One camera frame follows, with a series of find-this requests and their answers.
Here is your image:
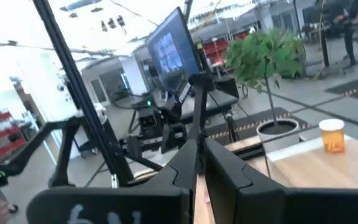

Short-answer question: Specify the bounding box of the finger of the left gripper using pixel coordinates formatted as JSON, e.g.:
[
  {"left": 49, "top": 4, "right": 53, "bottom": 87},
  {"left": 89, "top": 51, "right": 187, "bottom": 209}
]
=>
[
  {"left": 125, "top": 135, "right": 142, "bottom": 159},
  {"left": 162, "top": 123, "right": 188, "bottom": 153}
]

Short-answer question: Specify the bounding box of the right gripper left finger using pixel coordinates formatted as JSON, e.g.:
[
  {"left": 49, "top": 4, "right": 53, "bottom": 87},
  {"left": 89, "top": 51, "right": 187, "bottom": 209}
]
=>
[{"left": 26, "top": 139, "right": 198, "bottom": 224}]

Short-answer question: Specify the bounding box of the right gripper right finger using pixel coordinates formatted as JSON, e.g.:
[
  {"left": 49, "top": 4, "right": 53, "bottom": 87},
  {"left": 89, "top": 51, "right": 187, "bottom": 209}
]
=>
[{"left": 203, "top": 138, "right": 358, "bottom": 224}]

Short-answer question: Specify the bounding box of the orange pill bottle white cap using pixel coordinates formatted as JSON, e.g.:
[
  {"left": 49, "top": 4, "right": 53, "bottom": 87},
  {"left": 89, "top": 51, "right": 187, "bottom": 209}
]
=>
[{"left": 318, "top": 118, "right": 346, "bottom": 154}]

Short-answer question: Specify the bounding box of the grey desk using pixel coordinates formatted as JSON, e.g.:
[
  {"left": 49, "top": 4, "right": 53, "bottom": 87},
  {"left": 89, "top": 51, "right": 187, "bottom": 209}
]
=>
[{"left": 178, "top": 77, "right": 241, "bottom": 125}]

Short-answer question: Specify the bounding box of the white plant pot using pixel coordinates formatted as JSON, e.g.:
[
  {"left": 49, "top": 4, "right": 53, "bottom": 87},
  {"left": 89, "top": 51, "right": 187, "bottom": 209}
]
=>
[{"left": 255, "top": 118, "right": 301, "bottom": 153}]

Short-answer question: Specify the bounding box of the large computer monitor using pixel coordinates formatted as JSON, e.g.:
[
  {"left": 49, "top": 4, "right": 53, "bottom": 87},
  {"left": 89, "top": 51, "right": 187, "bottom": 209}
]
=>
[{"left": 145, "top": 6, "right": 203, "bottom": 94}]

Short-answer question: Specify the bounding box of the red storage shelving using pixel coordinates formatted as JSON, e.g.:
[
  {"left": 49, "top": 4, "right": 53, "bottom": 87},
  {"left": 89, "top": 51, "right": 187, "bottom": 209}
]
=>
[
  {"left": 202, "top": 30, "right": 250, "bottom": 66},
  {"left": 0, "top": 110, "right": 27, "bottom": 159}
]

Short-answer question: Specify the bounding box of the green leafy plant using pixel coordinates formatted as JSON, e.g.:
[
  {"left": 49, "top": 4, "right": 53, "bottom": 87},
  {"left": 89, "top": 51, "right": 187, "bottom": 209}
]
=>
[{"left": 224, "top": 27, "right": 307, "bottom": 127}]

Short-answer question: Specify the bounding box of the black standing desk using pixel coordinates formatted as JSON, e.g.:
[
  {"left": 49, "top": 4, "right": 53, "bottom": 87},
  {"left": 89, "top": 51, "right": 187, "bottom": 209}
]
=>
[{"left": 303, "top": 21, "right": 358, "bottom": 70}]

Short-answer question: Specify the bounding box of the person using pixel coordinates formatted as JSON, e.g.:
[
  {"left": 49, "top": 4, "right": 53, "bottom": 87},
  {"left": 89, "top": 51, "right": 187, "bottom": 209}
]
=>
[{"left": 334, "top": 0, "right": 358, "bottom": 68}]

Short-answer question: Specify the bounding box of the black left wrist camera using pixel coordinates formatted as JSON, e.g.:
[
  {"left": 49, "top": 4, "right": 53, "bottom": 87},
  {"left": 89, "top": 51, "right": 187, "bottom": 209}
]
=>
[{"left": 137, "top": 113, "right": 163, "bottom": 139}]

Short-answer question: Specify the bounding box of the black aluminium frame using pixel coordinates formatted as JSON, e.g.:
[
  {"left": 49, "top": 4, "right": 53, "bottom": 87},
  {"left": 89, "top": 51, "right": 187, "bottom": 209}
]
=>
[{"left": 31, "top": 0, "right": 167, "bottom": 189}]

